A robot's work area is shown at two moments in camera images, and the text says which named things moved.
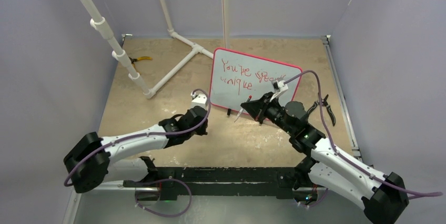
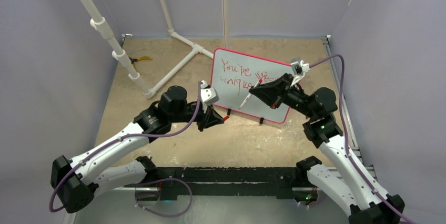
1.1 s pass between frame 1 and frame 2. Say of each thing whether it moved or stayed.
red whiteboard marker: moved
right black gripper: moved
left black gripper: moved
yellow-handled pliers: stayed
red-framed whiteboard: stayed
